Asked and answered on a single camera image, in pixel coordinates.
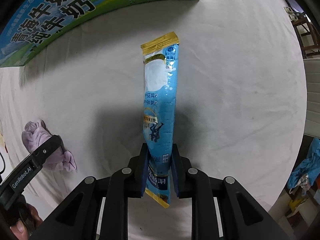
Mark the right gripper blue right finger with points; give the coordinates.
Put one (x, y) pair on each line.
(180, 175)

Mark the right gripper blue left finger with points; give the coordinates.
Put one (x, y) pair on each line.
(139, 172)

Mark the lilac cloth bundle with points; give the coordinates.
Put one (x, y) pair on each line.
(35, 134)

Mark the light blue milk powder bag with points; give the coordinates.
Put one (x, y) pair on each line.
(160, 58)

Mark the left hand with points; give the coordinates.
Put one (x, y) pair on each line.
(31, 220)

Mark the blue clothes pile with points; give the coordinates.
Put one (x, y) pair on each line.
(307, 171)

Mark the printed cardboard milk box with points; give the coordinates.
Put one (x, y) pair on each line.
(27, 26)

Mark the dark wooden chair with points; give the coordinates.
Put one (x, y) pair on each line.
(307, 36)

